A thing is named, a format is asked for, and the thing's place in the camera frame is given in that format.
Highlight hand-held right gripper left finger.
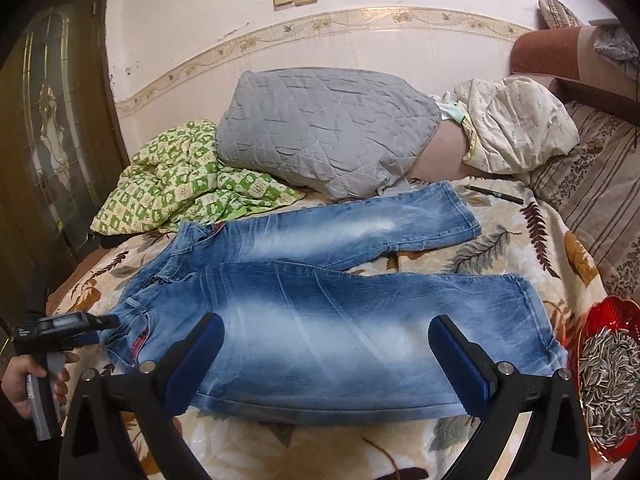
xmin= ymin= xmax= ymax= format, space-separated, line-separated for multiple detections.
xmin=59 ymin=312 xmax=226 ymax=480

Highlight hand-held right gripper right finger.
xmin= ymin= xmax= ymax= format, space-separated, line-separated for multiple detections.
xmin=428 ymin=315 xmax=591 ymax=480

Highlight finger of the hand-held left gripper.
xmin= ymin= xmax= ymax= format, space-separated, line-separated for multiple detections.
xmin=75 ymin=315 xmax=121 ymax=348

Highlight blue denim pants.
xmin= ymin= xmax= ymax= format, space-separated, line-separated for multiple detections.
xmin=98 ymin=180 xmax=570 ymax=427

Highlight person's left hand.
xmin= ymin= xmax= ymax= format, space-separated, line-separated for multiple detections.
xmin=1 ymin=351 xmax=81 ymax=421

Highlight leaf print blanket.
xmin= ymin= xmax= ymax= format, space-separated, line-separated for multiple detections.
xmin=47 ymin=175 xmax=621 ymax=480

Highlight green patterned cloth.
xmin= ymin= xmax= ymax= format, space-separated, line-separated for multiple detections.
xmin=90 ymin=119 xmax=307 ymax=237

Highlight pile of sunflower seeds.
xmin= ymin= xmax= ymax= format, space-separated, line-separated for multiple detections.
xmin=577 ymin=326 xmax=640 ymax=448

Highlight red glass bowl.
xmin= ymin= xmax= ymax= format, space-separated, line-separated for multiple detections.
xmin=570 ymin=296 xmax=640 ymax=463

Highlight black pen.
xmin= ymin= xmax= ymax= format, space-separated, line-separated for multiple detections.
xmin=462 ymin=185 xmax=525 ymax=205

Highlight wooden door with stained glass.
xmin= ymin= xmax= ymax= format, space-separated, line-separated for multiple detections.
xmin=0 ymin=0 xmax=126 ymax=311

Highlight pink bed sheet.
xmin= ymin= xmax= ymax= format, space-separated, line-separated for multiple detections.
xmin=407 ymin=122 xmax=531 ymax=183

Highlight brown striped bed sheet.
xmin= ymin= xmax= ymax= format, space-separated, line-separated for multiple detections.
xmin=530 ymin=102 xmax=640 ymax=301

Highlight cream floral pillow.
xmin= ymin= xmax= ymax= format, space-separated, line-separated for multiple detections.
xmin=454 ymin=76 xmax=581 ymax=177

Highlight pale green cloth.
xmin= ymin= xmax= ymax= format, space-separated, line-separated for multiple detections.
xmin=436 ymin=100 xmax=474 ymax=127

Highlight grey quilted pillow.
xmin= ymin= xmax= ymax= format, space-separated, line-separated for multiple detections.
xmin=214 ymin=67 xmax=443 ymax=201

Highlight brown headboard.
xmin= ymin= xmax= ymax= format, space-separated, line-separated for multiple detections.
xmin=510 ymin=25 xmax=640 ymax=127

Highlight grey blue cloth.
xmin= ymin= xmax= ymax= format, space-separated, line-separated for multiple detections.
xmin=592 ymin=25 xmax=640 ymax=79

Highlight striped pillow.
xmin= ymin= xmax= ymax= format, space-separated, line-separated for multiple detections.
xmin=538 ymin=0 xmax=583 ymax=29

